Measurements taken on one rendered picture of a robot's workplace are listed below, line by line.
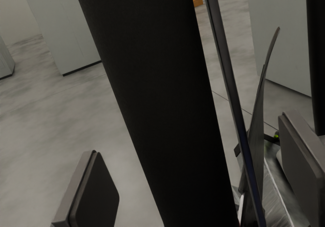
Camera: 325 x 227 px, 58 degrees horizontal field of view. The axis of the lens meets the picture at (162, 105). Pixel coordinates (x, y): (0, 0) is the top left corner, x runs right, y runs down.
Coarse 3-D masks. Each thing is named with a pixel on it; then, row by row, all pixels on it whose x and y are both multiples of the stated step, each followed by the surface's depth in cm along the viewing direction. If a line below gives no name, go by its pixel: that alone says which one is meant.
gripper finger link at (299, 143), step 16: (288, 112) 11; (288, 128) 11; (304, 128) 10; (288, 144) 11; (304, 144) 10; (320, 144) 9; (288, 160) 12; (304, 160) 9; (320, 160) 9; (288, 176) 12; (304, 176) 10; (320, 176) 9; (304, 192) 10; (320, 192) 9; (304, 208) 11; (320, 208) 9; (320, 224) 9
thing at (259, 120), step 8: (272, 40) 40; (272, 48) 38; (264, 64) 42; (264, 72) 38; (264, 80) 41; (256, 96) 38; (256, 104) 38; (256, 112) 39; (256, 120) 40; (256, 128) 42; (248, 136) 37; (256, 136) 42; (256, 144) 43; (256, 152) 43; (256, 160) 43; (256, 168) 43; (256, 176) 43; (240, 184) 36; (248, 184) 39; (240, 192) 37
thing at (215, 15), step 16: (208, 0) 8; (224, 32) 9; (224, 48) 9; (224, 64) 9; (224, 80) 10; (240, 112) 10; (240, 128) 10; (240, 144) 11; (256, 192) 12; (256, 208) 12
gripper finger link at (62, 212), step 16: (80, 160) 12; (96, 160) 12; (80, 176) 11; (96, 176) 12; (64, 192) 11; (80, 192) 11; (96, 192) 12; (112, 192) 13; (64, 208) 10; (80, 208) 10; (96, 208) 11; (112, 208) 13; (64, 224) 10; (80, 224) 10; (96, 224) 11; (112, 224) 13
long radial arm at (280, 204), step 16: (272, 144) 68; (240, 160) 68; (272, 160) 61; (272, 176) 56; (272, 192) 53; (288, 192) 53; (272, 208) 51; (288, 208) 49; (272, 224) 49; (288, 224) 46; (304, 224) 47
